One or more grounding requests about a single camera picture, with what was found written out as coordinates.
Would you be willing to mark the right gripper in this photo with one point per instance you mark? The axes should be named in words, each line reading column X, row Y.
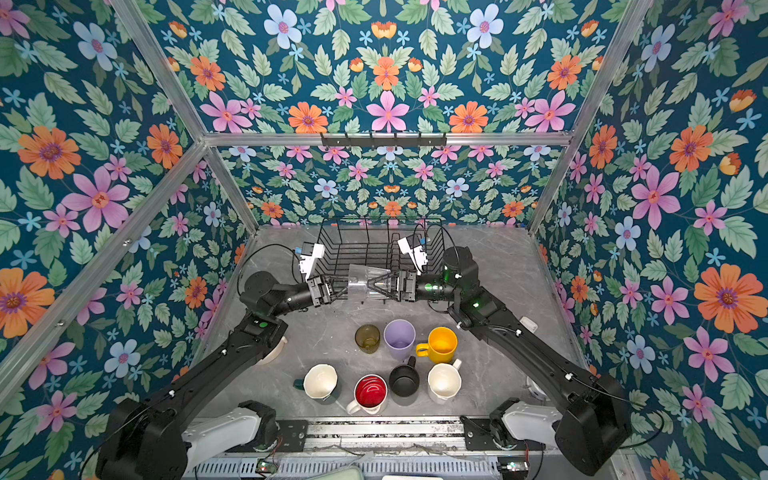
column 408, row 285

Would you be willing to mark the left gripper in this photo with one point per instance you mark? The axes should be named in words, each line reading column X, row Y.
column 321, row 292

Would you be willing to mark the clear plastic cup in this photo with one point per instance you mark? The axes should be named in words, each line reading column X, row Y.
column 368, row 283

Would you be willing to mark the black wire dish rack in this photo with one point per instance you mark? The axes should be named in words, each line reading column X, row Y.
column 361, row 240

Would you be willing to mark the dark green mug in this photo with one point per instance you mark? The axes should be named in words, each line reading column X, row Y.
column 321, row 384

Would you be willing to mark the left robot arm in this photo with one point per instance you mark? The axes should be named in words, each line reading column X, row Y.
column 156, row 438

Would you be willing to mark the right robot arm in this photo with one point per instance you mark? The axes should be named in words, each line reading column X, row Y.
column 589, row 417

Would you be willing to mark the olive glass cup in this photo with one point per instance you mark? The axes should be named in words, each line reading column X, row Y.
column 367, row 338

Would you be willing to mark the lilac plastic cup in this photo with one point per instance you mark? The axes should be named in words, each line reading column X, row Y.
column 399, row 336

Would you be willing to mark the yellow mug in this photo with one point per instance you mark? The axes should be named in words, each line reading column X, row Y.
column 440, row 346

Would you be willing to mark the pink alarm clock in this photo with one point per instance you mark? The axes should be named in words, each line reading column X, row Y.
column 275, row 353

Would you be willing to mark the red and white mug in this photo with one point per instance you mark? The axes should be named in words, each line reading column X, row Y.
column 370, row 395

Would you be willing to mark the black mug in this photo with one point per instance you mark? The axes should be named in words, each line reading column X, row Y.
column 404, row 380

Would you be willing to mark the white cream mug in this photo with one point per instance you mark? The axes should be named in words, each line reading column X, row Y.
column 445, row 381

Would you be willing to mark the white alarm clock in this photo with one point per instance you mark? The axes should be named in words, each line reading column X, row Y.
column 535, row 390

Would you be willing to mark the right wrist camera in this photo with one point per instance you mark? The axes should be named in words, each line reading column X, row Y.
column 412, row 247

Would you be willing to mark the black hook rail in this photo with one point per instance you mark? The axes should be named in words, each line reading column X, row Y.
column 371, row 140

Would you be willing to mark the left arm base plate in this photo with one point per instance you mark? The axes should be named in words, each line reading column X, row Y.
column 292, row 436

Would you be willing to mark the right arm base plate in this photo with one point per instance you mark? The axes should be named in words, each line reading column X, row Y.
column 484, row 434

